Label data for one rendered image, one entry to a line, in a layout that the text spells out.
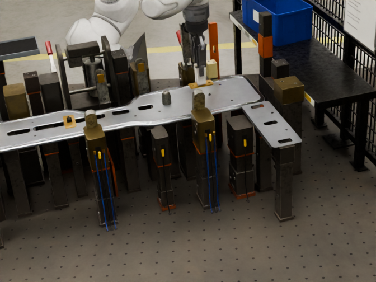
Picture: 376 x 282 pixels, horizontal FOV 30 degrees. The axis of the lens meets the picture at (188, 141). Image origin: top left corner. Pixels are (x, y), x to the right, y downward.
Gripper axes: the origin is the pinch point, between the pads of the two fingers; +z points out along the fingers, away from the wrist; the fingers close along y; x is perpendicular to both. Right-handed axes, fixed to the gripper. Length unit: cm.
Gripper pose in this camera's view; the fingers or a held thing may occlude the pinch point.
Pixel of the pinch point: (200, 74)
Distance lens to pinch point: 242.9
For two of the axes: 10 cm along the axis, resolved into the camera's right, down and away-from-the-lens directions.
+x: 9.6, -2.0, 2.0
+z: 0.7, 8.5, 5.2
